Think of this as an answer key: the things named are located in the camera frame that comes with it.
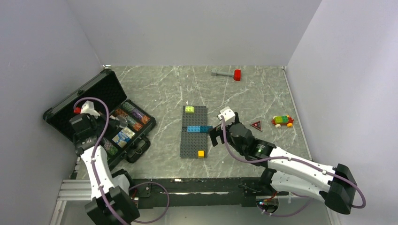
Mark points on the green striped chip stack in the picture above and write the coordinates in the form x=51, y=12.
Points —
x=109, y=147

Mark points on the small yellow lego brick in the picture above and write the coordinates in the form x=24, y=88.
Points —
x=201, y=154

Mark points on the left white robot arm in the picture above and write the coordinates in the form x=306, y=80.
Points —
x=110, y=201

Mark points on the grey lego baseplate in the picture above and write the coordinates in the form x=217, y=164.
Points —
x=191, y=143
x=198, y=118

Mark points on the red block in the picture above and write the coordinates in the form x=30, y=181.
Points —
x=237, y=75

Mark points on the light blue lego brick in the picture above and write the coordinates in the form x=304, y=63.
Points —
x=194, y=129

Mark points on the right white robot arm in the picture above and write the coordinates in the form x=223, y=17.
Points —
x=285, y=172

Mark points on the black poker chip case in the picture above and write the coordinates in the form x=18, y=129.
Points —
x=109, y=95

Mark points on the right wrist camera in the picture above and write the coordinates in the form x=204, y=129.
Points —
x=228, y=114

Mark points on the purple chip stack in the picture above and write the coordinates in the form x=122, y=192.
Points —
x=137, y=113

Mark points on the lime green lego brick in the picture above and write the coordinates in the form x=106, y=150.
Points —
x=189, y=109

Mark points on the colourful lego toy car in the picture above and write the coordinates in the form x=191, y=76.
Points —
x=279, y=121

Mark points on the green blue chip stack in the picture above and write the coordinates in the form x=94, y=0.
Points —
x=127, y=107

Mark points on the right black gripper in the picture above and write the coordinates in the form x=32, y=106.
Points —
x=217, y=131

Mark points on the lower grey lego baseplate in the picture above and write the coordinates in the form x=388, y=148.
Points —
x=191, y=143

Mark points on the dark blue lego brick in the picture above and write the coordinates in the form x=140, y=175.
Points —
x=205, y=129

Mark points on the orange black chip stack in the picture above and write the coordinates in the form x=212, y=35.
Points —
x=120, y=112

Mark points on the grey cylinder tool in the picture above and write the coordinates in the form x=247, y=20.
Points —
x=217, y=73

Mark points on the red triangular dealer button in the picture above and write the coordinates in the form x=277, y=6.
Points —
x=257, y=125

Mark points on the upper grey lego baseplate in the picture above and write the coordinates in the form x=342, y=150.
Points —
x=198, y=118

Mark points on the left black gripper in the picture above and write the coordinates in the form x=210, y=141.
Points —
x=102, y=118

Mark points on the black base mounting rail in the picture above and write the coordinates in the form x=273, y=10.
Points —
x=245, y=192

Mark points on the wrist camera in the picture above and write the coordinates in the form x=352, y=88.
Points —
x=228, y=114
x=87, y=108

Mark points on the blue texas holdem card box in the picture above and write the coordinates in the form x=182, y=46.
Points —
x=123, y=137

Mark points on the red tan chip stack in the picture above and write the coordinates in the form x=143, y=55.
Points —
x=145, y=119

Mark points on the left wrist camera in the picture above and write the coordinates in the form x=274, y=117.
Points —
x=87, y=108

